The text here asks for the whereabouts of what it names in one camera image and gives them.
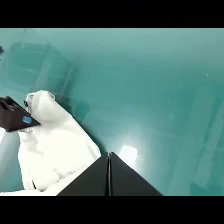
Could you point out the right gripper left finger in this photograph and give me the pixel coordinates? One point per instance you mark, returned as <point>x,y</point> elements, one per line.
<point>93,181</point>

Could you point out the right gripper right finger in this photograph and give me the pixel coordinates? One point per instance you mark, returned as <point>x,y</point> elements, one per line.
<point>126,181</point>

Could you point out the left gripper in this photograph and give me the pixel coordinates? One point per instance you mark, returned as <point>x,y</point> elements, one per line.
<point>15,116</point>

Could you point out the white shirt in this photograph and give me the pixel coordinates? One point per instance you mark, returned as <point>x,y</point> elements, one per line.
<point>56,146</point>

